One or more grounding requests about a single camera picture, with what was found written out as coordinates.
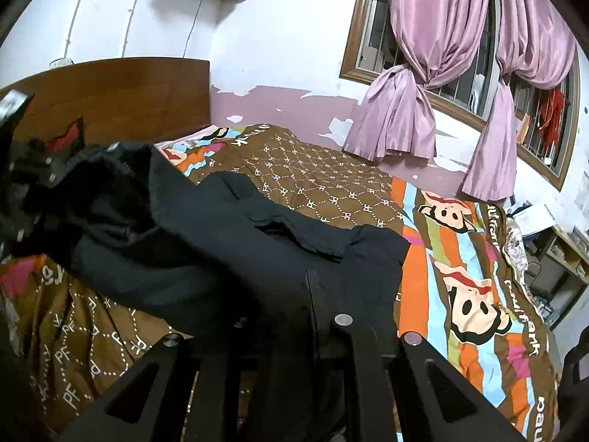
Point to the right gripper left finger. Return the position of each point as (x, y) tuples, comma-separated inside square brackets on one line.
[(180, 390)]

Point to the black padded jacket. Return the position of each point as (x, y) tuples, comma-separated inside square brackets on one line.
[(205, 255)]

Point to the brown wooden headboard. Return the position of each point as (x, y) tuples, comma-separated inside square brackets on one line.
[(148, 99)]

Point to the pink curtain left panel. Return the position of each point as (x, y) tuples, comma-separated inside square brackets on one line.
[(438, 40)]

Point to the dark chair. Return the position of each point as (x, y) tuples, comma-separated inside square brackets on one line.
[(573, 396)]

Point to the colourful cartoon bed quilt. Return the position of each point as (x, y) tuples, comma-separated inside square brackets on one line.
[(457, 287)]

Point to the wooden shelf unit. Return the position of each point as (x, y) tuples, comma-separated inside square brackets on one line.
[(557, 273)]

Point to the wooden framed window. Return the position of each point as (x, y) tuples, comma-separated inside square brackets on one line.
[(371, 49)]

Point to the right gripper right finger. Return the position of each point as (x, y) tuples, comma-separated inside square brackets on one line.
[(401, 388)]

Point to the red garment outside window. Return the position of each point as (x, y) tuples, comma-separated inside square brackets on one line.
[(551, 110)]

